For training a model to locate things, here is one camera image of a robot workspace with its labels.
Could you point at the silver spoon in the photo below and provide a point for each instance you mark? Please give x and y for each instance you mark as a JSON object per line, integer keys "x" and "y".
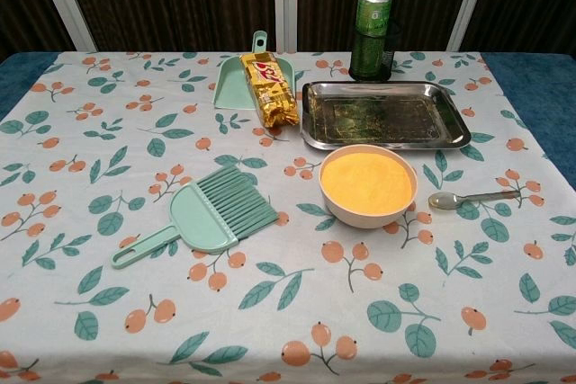
{"x": 443, "y": 200}

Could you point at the gold snack packet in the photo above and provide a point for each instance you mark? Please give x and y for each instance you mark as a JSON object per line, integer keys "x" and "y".
{"x": 270, "y": 87}

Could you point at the mint green dustpan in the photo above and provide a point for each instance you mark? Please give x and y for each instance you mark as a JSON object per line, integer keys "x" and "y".
{"x": 231, "y": 87}

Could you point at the floral fruit print tablecloth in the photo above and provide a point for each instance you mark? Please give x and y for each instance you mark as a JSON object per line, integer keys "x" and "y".
{"x": 135, "y": 312}

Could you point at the mint green hand brush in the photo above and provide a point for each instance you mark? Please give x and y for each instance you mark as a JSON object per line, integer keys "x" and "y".
{"x": 202, "y": 222}

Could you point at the black mesh can holder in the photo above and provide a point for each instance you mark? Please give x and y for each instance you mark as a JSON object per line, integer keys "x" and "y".
{"x": 390, "y": 52}

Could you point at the stainless steel rectangular tray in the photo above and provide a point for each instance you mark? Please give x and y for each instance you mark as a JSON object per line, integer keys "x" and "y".
{"x": 382, "y": 118}

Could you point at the cream bowl of orange powder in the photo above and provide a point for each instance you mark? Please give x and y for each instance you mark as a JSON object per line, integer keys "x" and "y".
{"x": 369, "y": 218}

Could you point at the green drink can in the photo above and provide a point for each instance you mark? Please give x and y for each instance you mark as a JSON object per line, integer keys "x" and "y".
{"x": 374, "y": 11}

